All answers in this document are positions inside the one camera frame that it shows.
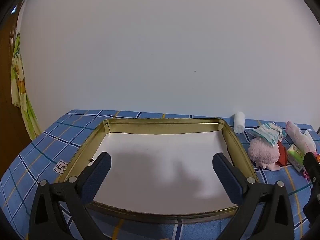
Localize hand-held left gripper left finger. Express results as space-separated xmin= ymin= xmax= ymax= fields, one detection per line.
xmin=29 ymin=152 xmax=112 ymax=240

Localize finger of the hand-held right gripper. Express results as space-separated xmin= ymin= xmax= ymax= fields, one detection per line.
xmin=302 ymin=151 xmax=320 ymax=230

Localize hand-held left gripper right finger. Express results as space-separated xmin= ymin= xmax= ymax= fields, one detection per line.
xmin=212 ymin=152 xmax=295 ymax=240

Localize green tissue pack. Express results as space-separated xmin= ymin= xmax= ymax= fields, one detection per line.
xmin=287 ymin=144 xmax=307 ymax=172

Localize red woven pouch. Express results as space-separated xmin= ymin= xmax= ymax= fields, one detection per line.
xmin=276 ymin=141 xmax=288 ymax=166

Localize pink white soft packet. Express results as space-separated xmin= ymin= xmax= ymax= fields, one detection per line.
xmin=286 ymin=121 xmax=317 ymax=153

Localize pink fluffy plush toy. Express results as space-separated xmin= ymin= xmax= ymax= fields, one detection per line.
xmin=248 ymin=137 xmax=281 ymax=172

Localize teal cotton swab packet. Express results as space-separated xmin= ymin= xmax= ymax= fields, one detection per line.
xmin=247 ymin=122 xmax=287 ymax=147

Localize white gauze roll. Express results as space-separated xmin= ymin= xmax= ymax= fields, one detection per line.
xmin=234 ymin=112 xmax=246 ymax=133

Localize gold metal tin box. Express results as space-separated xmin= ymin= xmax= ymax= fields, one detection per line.
xmin=58 ymin=117 xmax=259 ymax=224

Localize blue plaid bed sheet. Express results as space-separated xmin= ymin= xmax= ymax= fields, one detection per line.
xmin=0 ymin=109 xmax=320 ymax=240

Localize brown wooden door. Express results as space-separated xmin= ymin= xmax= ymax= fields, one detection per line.
xmin=0 ymin=0 xmax=33 ymax=178

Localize green yellow hanging cloth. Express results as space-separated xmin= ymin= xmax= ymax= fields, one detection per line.
xmin=10 ymin=1 xmax=42 ymax=140

